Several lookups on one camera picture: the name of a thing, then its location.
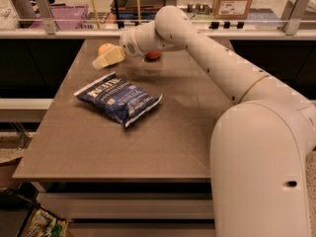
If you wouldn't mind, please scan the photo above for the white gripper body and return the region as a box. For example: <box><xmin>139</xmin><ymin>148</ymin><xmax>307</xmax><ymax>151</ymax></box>
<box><xmin>119</xmin><ymin>29</ymin><xmax>144</xmax><ymax>57</ymax></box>

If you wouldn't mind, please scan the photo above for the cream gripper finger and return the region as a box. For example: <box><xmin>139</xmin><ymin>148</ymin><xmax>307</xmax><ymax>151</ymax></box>
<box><xmin>92</xmin><ymin>45</ymin><xmax>125</xmax><ymax>69</ymax></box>

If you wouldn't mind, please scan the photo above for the grey drawer cabinet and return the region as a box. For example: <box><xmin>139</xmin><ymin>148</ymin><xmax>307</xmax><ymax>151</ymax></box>
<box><xmin>37</xmin><ymin>182</ymin><xmax>216</xmax><ymax>237</ymax></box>

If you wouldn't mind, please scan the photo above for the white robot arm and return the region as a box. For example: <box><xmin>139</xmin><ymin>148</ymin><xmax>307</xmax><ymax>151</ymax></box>
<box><xmin>94</xmin><ymin>6</ymin><xmax>316</xmax><ymax>237</ymax></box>

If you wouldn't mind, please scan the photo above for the snack box on floor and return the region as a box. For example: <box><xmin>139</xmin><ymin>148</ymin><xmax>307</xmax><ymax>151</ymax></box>
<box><xmin>17</xmin><ymin>207</ymin><xmax>68</xmax><ymax>237</ymax></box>

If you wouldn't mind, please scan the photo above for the left metal railing post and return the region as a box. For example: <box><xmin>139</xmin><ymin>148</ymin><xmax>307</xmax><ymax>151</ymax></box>
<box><xmin>36</xmin><ymin>0</ymin><xmax>57</xmax><ymax>35</ymax></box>

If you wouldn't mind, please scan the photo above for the blue potato chip bag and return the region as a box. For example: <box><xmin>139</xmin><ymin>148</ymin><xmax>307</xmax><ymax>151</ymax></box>
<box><xmin>74</xmin><ymin>72</ymin><xmax>162</xmax><ymax>127</ymax></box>

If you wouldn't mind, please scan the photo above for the cardboard box with label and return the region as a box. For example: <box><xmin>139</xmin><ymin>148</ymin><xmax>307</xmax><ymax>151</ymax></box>
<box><xmin>212</xmin><ymin>0</ymin><xmax>253</xmax><ymax>20</ymax></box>

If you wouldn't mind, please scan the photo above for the orange fruit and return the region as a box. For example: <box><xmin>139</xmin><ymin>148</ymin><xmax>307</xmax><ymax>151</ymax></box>
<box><xmin>98</xmin><ymin>43</ymin><xmax>114</xmax><ymax>54</ymax></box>

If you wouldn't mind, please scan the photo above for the glass railing panel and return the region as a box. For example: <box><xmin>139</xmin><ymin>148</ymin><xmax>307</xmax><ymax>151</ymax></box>
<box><xmin>0</xmin><ymin>0</ymin><xmax>299</xmax><ymax>32</ymax></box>

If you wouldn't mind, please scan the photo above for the red apple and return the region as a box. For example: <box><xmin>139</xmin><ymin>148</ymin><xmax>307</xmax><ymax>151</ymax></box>
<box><xmin>145</xmin><ymin>50</ymin><xmax>162</xmax><ymax>61</ymax></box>

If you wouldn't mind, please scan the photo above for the purple plastic crate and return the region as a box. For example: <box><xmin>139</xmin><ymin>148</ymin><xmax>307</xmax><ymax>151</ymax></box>
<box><xmin>29</xmin><ymin>4</ymin><xmax>91</xmax><ymax>31</ymax></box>

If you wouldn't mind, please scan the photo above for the right metal railing post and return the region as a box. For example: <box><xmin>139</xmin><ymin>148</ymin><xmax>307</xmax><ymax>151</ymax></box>
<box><xmin>283</xmin><ymin>0</ymin><xmax>310</xmax><ymax>36</ymax></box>

